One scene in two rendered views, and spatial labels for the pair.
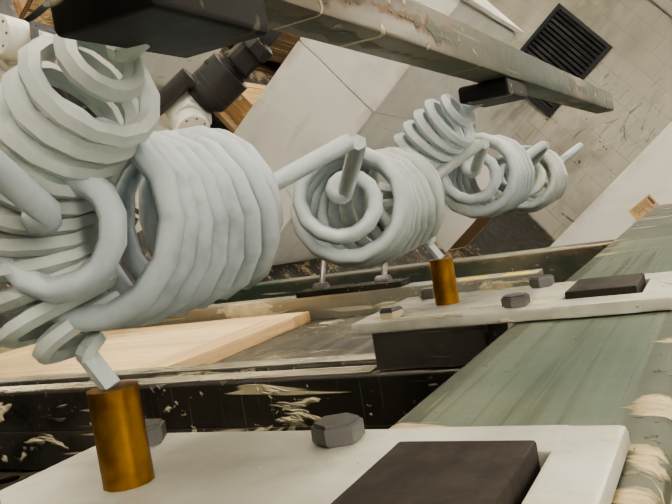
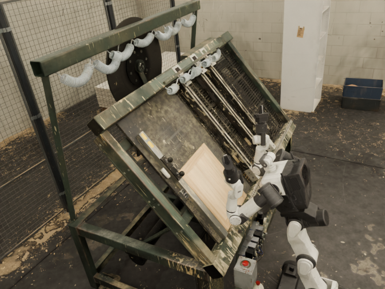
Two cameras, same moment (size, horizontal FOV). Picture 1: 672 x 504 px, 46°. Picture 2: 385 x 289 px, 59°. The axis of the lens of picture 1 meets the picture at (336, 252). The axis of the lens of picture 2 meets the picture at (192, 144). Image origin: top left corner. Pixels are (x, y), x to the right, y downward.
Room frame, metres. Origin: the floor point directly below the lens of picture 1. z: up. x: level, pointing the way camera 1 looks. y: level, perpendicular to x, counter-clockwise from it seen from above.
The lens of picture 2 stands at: (3.08, 0.58, 2.70)
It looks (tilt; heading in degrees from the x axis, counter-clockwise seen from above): 30 degrees down; 194
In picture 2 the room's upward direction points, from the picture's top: 6 degrees counter-clockwise
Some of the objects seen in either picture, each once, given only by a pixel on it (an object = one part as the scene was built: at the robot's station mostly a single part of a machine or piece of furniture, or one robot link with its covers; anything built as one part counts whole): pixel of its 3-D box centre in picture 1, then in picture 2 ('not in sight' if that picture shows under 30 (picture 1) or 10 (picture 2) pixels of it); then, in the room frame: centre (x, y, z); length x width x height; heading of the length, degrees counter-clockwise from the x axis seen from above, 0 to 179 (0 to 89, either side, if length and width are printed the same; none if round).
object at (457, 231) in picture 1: (459, 195); not in sight; (6.42, -0.50, 0.36); 0.58 x 0.45 x 0.72; 71
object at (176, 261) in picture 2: not in sight; (200, 198); (0.36, -0.08, 0.41); 2.20 x 1.38 x 0.83; 165
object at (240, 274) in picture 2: not in sight; (245, 273); (1.59, 0.46, 0.84); 0.12 x 0.12 x 0.18; 75
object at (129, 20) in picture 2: not in sight; (138, 65); (0.35, -0.51, 1.85); 0.80 x 0.06 x 0.80; 165
